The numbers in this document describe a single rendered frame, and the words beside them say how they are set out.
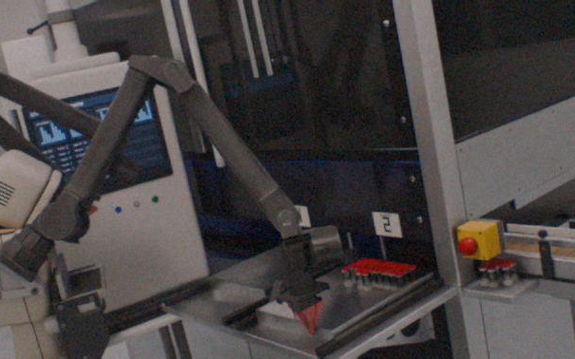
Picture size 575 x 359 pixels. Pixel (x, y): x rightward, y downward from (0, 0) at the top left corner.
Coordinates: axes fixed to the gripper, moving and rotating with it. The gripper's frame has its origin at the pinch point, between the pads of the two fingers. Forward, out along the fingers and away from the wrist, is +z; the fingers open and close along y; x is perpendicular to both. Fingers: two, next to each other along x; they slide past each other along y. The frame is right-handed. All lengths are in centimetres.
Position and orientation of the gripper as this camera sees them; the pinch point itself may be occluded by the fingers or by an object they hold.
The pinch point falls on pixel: (311, 330)
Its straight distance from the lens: 149.3
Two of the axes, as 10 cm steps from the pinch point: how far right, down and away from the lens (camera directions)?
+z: 2.1, 9.6, 1.8
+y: 7.4, -2.8, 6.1
